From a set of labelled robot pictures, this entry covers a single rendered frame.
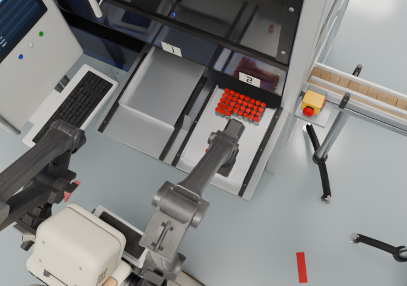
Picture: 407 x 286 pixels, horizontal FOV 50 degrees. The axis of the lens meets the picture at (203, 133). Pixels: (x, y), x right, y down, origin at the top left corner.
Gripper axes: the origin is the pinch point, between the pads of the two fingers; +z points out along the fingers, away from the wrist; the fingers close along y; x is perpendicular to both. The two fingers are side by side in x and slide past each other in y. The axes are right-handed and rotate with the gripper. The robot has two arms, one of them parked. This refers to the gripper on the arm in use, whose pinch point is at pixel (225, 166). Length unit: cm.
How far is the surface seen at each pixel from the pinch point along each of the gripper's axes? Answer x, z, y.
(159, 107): 38.6, 19.7, 17.2
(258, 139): -4.0, 20.2, 21.0
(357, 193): -58, 109, 46
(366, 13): -23, 110, 166
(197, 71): 32, 20, 39
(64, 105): 79, 25, 3
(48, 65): 89, 13, 13
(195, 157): 15.2, 19.8, 4.1
